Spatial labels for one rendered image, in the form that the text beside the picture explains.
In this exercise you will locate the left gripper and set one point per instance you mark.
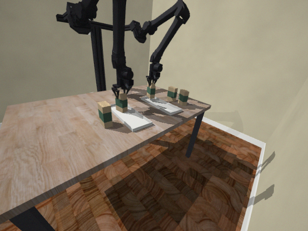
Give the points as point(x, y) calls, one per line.
point(149, 79)

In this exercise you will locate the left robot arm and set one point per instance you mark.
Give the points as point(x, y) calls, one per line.
point(177, 10)

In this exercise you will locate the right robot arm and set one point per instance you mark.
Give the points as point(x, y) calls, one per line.
point(86, 10)

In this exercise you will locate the white shallow tray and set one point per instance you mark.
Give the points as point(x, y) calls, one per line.
point(162, 105)
point(132, 119)

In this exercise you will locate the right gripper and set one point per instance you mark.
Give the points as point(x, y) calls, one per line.
point(115, 89)

